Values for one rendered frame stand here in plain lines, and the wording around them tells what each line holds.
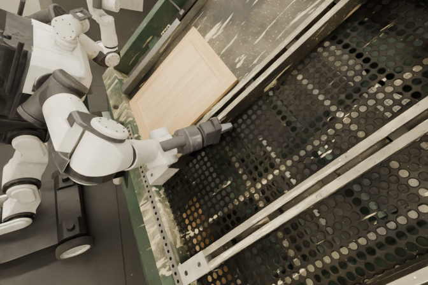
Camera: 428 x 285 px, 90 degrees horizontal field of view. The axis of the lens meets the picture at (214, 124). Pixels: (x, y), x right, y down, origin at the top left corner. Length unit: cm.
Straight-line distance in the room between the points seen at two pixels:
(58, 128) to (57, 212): 130
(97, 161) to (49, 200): 139
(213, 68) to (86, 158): 65
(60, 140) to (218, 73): 64
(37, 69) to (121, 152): 42
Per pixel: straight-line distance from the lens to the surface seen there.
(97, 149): 48
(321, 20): 80
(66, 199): 182
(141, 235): 169
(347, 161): 64
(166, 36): 127
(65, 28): 83
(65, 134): 51
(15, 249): 180
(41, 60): 81
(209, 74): 97
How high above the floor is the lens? 180
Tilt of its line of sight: 43 degrees down
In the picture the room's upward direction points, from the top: 24 degrees clockwise
